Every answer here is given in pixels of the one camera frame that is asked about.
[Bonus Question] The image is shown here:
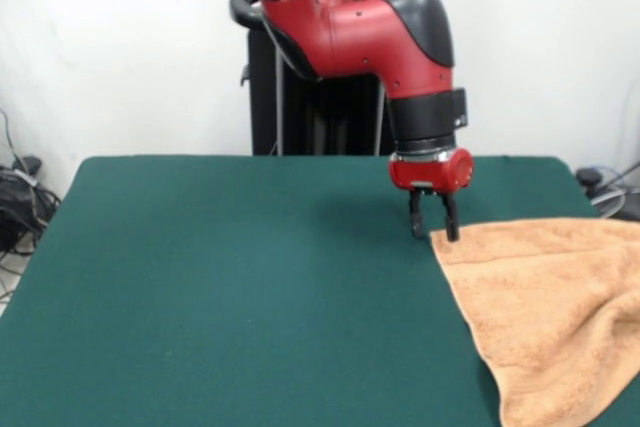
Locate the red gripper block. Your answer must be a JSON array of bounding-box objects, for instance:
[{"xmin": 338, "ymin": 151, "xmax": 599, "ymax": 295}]
[{"xmin": 388, "ymin": 147, "xmax": 475, "ymax": 243}]

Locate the tan terry towel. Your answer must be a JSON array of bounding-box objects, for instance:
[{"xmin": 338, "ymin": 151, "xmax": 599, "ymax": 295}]
[{"xmin": 430, "ymin": 218, "xmax": 640, "ymax": 427}]

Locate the dark green table cloth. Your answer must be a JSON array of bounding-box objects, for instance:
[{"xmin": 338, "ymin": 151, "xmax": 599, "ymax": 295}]
[{"xmin": 0, "ymin": 155, "xmax": 601, "ymax": 427}]

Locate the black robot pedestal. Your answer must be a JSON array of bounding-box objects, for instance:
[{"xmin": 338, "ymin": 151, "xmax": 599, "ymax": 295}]
[{"xmin": 229, "ymin": 0, "xmax": 401, "ymax": 157}]

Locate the black cable bundle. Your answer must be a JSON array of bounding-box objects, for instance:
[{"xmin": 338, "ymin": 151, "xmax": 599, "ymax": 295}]
[{"xmin": 0, "ymin": 154, "xmax": 62, "ymax": 254}]

